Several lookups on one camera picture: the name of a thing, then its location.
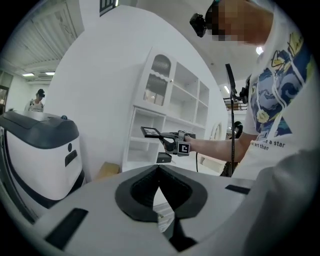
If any black box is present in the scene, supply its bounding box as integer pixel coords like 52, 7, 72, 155
156, 152, 173, 164

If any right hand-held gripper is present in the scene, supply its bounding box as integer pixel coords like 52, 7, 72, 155
159, 129, 198, 158

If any white black service robot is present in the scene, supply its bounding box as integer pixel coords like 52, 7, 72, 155
0, 110, 86, 210
0, 129, 37, 225

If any dark metal rack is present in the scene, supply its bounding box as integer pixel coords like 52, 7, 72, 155
223, 96, 247, 111

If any black object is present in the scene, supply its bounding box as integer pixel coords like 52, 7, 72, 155
140, 126, 163, 139

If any black head-mounted camera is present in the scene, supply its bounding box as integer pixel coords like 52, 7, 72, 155
189, 0, 222, 39

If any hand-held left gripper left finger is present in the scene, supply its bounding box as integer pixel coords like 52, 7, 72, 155
31, 164, 176, 256

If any person's head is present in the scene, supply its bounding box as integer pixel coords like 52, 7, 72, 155
204, 0, 275, 47

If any arched glass cabinet door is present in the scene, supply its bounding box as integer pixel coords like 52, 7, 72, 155
142, 47, 177, 108

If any black clamp mount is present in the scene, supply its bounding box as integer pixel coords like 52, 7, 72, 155
236, 73, 252, 105

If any black pole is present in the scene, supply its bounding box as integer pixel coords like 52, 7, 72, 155
224, 63, 240, 177

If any person's printed white T-shirt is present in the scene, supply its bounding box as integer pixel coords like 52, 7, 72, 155
219, 23, 320, 256

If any person's right forearm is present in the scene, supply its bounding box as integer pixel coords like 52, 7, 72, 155
189, 132, 251, 164

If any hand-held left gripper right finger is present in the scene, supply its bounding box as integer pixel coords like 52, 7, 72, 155
158, 164, 257, 256

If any white shelf cabinet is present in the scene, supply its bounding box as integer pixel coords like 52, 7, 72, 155
122, 46, 211, 173

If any large cardboard box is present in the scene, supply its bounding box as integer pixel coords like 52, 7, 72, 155
94, 161, 121, 181

